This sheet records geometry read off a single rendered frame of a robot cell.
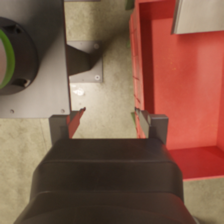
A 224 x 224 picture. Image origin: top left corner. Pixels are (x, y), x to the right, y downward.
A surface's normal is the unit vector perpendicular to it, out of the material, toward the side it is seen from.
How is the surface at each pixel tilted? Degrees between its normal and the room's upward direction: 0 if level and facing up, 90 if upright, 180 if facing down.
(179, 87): 0
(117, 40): 0
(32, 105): 0
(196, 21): 30
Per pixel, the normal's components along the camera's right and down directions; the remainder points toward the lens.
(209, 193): 0.00, 0.28
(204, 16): 0.04, 0.72
